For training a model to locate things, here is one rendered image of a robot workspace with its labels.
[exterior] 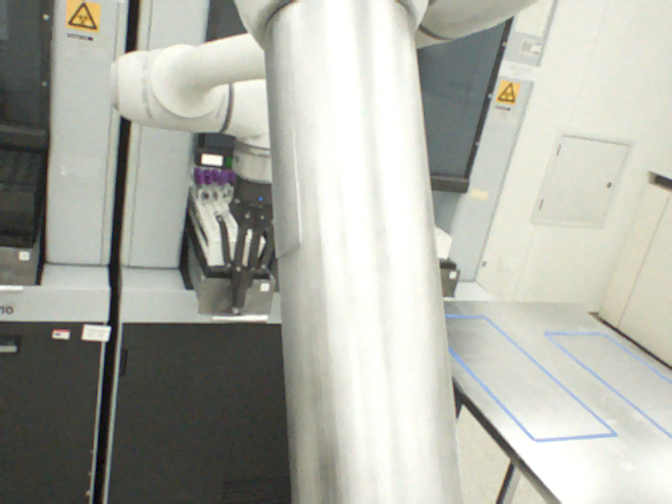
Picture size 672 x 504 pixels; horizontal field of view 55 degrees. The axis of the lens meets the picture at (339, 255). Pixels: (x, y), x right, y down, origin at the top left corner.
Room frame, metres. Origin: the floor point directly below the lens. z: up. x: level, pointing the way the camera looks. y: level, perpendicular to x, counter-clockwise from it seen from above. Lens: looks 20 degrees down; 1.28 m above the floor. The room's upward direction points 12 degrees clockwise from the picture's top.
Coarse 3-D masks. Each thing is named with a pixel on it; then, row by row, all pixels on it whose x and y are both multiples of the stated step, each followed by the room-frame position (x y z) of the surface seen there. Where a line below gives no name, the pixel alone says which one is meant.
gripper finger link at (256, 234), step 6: (258, 216) 1.02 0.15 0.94; (264, 216) 1.03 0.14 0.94; (258, 222) 1.02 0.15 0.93; (258, 228) 1.03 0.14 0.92; (252, 234) 1.04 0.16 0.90; (258, 234) 1.03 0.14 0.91; (252, 240) 1.04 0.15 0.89; (258, 240) 1.03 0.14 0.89; (252, 246) 1.03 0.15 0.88; (258, 246) 1.03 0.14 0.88; (252, 252) 1.03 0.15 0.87; (258, 252) 1.03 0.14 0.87; (252, 258) 1.03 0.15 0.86; (252, 264) 1.03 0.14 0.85; (252, 270) 1.03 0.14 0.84
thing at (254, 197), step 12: (240, 180) 1.01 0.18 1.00; (240, 192) 1.01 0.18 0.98; (252, 192) 1.00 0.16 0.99; (264, 192) 1.01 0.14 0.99; (228, 204) 1.03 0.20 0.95; (240, 204) 1.02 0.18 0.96; (252, 204) 1.03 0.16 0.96; (264, 204) 1.01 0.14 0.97; (240, 216) 1.02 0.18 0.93; (252, 216) 1.03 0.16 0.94; (252, 228) 1.03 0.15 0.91
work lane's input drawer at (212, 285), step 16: (192, 224) 1.25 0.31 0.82; (192, 240) 1.20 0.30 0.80; (192, 256) 1.13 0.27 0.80; (192, 272) 1.11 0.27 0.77; (208, 272) 1.03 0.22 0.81; (224, 272) 1.05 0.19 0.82; (208, 288) 1.03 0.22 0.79; (224, 288) 1.04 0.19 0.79; (256, 288) 1.06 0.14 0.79; (272, 288) 1.08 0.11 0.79; (208, 304) 1.03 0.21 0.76; (224, 304) 1.04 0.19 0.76; (256, 304) 1.07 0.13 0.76; (224, 320) 1.00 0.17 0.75; (240, 320) 1.01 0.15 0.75; (256, 320) 1.02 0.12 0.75
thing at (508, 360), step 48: (480, 336) 1.00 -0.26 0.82; (528, 336) 1.04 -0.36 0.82; (576, 336) 1.08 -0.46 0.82; (480, 384) 0.83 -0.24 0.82; (528, 384) 0.86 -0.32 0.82; (576, 384) 0.89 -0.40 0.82; (624, 384) 0.93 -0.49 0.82; (528, 432) 0.73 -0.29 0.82; (576, 432) 0.76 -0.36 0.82; (624, 432) 0.78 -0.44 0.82; (528, 480) 0.65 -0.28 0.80; (576, 480) 0.65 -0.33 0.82; (624, 480) 0.67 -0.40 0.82
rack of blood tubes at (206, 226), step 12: (192, 192) 1.32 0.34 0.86; (192, 204) 1.32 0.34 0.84; (204, 204) 1.26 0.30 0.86; (216, 204) 1.27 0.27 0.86; (192, 216) 1.27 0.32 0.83; (204, 216) 1.18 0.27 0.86; (204, 228) 1.14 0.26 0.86; (216, 228) 1.13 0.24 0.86; (228, 228) 1.14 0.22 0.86; (204, 240) 1.20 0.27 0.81; (216, 240) 1.07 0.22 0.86; (264, 240) 1.12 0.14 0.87; (204, 252) 1.11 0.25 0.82; (216, 252) 1.07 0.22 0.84; (216, 264) 1.07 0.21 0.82
